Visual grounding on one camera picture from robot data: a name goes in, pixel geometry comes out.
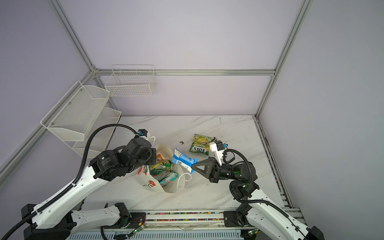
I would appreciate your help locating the lower white mesh shelf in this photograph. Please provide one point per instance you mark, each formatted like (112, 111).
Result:
(103, 137)

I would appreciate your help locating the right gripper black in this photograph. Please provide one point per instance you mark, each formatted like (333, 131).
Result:
(212, 171)

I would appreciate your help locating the upper white mesh shelf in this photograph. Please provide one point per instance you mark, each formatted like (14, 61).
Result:
(71, 119)

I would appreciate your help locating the orange snack packet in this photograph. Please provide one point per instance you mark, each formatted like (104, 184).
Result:
(161, 159)

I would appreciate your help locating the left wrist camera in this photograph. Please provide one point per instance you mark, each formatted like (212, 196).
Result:
(143, 133)

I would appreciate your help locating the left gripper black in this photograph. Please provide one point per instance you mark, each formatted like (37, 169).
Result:
(152, 160)

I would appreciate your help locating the blue snack packet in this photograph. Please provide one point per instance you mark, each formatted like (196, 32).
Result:
(184, 161)

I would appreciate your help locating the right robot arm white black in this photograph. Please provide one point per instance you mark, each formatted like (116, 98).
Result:
(256, 209)

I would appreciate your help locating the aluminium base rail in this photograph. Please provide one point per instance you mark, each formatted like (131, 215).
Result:
(173, 225)

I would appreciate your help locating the white floral paper bag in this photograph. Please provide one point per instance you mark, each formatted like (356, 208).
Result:
(151, 183)

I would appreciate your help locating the white wire basket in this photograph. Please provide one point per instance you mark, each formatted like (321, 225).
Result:
(131, 81)

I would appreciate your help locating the yellow-green snack packet back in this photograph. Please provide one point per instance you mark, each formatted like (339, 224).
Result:
(201, 144)

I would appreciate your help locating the white mesh shelf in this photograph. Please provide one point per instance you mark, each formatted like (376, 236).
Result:
(71, 119)
(103, 137)

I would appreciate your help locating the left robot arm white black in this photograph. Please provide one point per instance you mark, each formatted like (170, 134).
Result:
(61, 220)

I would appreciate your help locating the teal snack packet top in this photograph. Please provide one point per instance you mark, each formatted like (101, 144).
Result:
(170, 177)

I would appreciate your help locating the green snack packet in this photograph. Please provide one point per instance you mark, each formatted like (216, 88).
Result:
(160, 168)

